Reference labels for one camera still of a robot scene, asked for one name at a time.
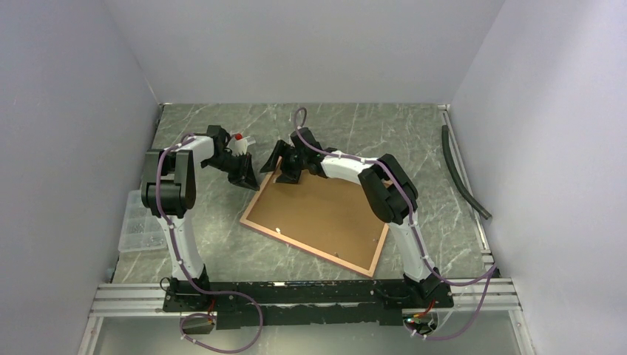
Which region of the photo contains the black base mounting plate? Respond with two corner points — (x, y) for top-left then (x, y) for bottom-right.
(163, 279), (454, 330)

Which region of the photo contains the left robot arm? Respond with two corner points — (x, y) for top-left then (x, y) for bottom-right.
(140, 125), (260, 311)

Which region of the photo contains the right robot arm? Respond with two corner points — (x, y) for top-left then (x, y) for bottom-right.
(260, 127), (451, 307)

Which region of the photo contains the brown backing board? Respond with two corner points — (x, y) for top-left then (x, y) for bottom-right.
(245, 166), (390, 272)

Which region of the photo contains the pink wooden picture frame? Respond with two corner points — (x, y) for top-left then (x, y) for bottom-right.
(239, 156), (393, 280)

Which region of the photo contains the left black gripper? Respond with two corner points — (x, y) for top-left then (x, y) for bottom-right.
(203, 152), (260, 192)

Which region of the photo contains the black hose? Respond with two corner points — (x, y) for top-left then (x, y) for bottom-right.
(441, 124), (492, 220)

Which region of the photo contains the clear plastic screw box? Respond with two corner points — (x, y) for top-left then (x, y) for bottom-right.
(118, 190), (167, 253)

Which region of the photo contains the aluminium extrusion rail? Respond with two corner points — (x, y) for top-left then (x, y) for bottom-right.
(91, 278), (522, 317)

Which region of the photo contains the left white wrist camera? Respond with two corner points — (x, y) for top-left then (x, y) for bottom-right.
(227, 133), (256, 156)

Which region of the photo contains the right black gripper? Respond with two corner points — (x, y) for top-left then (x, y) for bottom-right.
(260, 141), (307, 186)

